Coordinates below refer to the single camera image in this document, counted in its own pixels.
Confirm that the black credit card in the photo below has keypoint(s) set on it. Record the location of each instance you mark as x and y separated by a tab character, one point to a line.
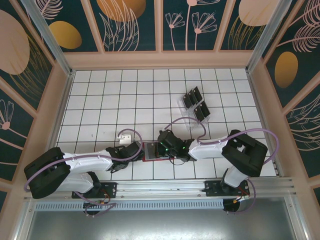
200	113
193	97
198	93
151	148
187	101
205	108

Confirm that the red leather card holder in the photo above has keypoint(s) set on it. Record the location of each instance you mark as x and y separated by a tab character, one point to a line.
150	157

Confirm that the tray of black items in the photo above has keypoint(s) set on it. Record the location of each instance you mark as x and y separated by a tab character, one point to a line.
192	125

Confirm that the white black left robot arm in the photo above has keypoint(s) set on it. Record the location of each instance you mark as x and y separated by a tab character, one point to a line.
87	160

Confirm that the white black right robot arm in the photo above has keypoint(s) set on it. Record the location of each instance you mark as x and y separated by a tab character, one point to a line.
207	150

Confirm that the grey sheet metal shelf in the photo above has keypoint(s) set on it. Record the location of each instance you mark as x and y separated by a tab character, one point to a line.
160	225

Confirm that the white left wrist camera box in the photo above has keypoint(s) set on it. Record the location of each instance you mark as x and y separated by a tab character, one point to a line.
125	139

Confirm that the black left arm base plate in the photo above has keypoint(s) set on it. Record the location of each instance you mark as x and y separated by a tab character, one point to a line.
111	188

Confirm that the aluminium mounting rail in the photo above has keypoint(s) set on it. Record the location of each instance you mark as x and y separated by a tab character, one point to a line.
160	187

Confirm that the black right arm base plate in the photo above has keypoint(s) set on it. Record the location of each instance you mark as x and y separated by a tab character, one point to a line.
212	188

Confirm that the aluminium table edge rail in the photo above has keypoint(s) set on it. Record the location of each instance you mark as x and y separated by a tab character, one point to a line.
66	95
255	95

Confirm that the aluminium frame post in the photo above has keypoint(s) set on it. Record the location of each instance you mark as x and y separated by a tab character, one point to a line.
52	42
267	37

